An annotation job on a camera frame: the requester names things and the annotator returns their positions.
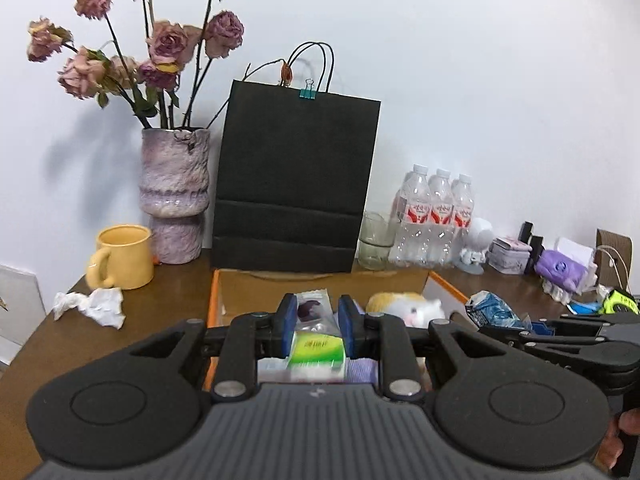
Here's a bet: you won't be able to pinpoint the purple cloth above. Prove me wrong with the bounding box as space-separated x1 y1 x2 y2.
345 359 378 385

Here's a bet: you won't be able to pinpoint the white orange plush toy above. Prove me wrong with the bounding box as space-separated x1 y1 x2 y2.
364 292 446 328

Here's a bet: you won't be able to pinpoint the blue snack packet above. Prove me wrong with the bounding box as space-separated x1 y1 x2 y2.
465 290 533 330

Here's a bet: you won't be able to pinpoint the person right hand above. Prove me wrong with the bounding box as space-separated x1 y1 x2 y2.
597 408 640 470

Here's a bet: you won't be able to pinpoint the green black tape measure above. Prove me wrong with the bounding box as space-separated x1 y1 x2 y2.
599 288 639 315

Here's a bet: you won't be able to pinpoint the red cardboard box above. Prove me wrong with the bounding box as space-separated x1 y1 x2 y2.
202 270 461 402

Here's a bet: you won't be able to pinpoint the purple tissue pack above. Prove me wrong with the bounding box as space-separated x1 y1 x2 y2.
534 249 593 294

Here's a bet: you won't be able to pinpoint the glass cup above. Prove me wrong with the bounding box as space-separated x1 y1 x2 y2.
357 211 399 271

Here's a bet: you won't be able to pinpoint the water bottle left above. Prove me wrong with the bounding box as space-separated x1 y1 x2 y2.
390 164 432 266

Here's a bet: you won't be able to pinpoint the water bottle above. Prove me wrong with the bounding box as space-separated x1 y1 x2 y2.
390 164 432 266
450 174 475 262
428 168 454 266

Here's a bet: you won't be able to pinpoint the grey tin box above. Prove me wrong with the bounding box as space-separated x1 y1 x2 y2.
487 237 532 275

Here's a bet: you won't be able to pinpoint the water bottle middle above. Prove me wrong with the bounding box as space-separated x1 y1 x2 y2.
428 168 454 266

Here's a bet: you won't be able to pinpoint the white robot figurine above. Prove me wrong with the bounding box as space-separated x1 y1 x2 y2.
454 218 495 275

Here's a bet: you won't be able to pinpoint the yellow mug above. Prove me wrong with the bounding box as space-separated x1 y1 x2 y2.
86 224 154 290

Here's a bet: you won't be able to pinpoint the crumpled tissue by mug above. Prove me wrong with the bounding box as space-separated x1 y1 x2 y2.
52 288 126 330

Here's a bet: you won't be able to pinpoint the black paper bag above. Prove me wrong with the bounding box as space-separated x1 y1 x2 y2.
209 40 382 276

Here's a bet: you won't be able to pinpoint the purple ceramic vase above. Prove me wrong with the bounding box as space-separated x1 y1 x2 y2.
139 128 210 264

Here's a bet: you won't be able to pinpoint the water bottle right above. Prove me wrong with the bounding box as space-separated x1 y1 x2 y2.
450 174 475 262

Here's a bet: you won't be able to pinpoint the green binder clip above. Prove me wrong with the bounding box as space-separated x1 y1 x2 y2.
299 78 317 100

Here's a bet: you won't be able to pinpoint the dried pink roses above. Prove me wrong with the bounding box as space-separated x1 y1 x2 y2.
26 0 248 131

